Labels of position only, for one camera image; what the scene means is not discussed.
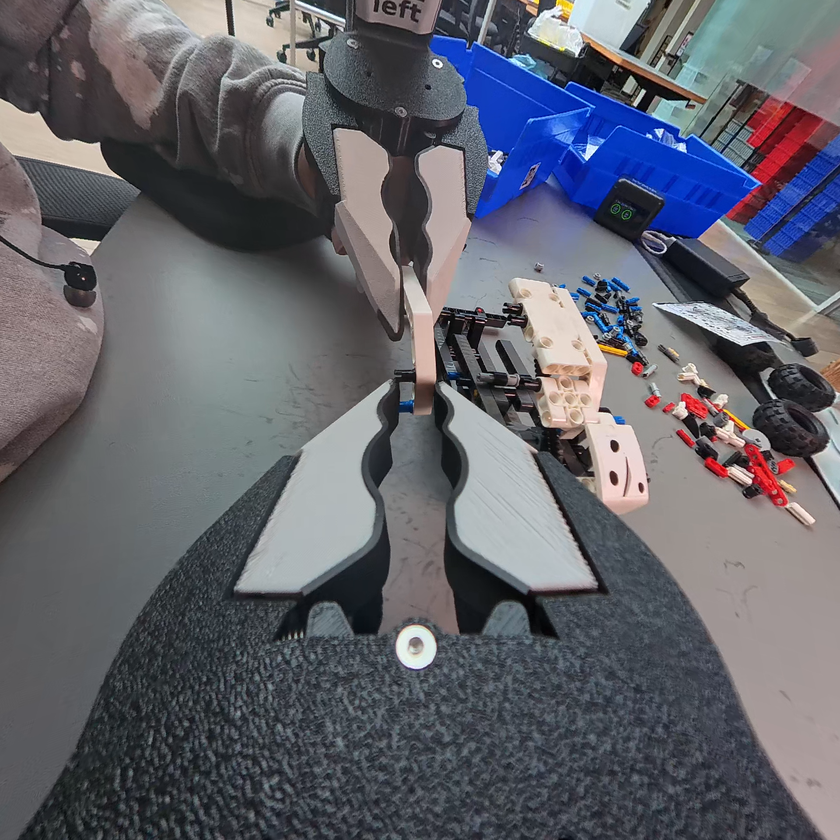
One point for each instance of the person's left forearm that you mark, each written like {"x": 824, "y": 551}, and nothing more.
{"x": 164, "y": 85}

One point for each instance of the black clip-on microphone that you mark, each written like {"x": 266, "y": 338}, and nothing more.
{"x": 82, "y": 277}

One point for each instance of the clear plastic bag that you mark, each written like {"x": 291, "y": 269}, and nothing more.
{"x": 554, "y": 29}

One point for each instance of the black office chair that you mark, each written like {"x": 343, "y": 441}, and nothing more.
{"x": 295, "y": 26}

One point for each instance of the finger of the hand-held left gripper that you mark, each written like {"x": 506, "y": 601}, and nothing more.
{"x": 364, "y": 229}
{"x": 449, "y": 210}

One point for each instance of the grey bleached hoodie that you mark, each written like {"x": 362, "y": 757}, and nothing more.
{"x": 39, "y": 328}

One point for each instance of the yellow brick axle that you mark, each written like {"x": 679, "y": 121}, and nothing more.
{"x": 613, "y": 351}

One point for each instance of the white angled brick beam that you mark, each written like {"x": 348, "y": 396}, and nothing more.
{"x": 420, "y": 341}

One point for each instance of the pile of red white brick parts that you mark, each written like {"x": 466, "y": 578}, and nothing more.
{"x": 761, "y": 463}

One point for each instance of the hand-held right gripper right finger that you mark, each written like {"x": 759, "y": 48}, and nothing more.
{"x": 518, "y": 525}

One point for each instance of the grey desk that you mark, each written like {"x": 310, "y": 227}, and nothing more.
{"x": 197, "y": 394}

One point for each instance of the black power adapter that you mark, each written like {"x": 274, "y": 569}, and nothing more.
{"x": 709, "y": 261}

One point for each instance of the blue bin with tag sticker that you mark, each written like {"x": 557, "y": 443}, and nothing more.
{"x": 499, "y": 151}

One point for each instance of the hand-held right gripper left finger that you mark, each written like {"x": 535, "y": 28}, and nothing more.
{"x": 315, "y": 525}

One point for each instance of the printed sticker sheet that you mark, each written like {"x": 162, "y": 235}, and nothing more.
{"x": 715, "y": 321}

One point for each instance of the brick-built truck chassis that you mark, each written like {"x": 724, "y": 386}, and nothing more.
{"x": 558, "y": 341}

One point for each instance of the stack of red blue bins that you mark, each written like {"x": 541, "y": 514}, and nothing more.
{"x": 807, "y": 170}

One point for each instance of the black device green display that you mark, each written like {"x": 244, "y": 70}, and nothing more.
{"x": 628, "y": 210}

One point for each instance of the person's left hand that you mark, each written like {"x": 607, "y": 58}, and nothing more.
{"x": 338, "y": 241}

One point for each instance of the small tan black connector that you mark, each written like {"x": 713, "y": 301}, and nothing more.
{"x": 668, "y": 352}

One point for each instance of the white storage container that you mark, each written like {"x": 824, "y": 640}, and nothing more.
{"x": 604, "y": 19}

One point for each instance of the black toy tyre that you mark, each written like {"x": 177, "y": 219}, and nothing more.
{"x": 789, "y": 428}
{"x": 800, "y": 387}
{"x": 748, "y": 358}

